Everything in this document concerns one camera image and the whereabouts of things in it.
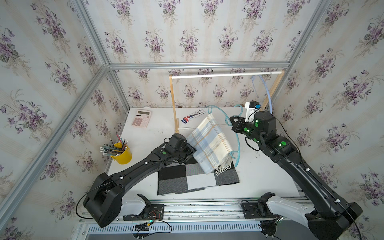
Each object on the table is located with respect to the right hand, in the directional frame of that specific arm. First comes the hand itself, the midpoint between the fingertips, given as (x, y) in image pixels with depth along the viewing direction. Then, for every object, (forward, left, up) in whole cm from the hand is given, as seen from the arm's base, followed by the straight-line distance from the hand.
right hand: (232, 117), depth 69 cm
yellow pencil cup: (-9, +58, -26) cm, 64 cm away
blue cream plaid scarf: (-7, +9, -16) cm, 20 cm away
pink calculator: (+26, +58, -31) cm, 71 cm away
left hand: (-9, +15, -20) cm, 27 cm away
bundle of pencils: (-7, +65, -20) cm, 68 cm away
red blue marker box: (+30, +19, -33) cm, 49 cm away
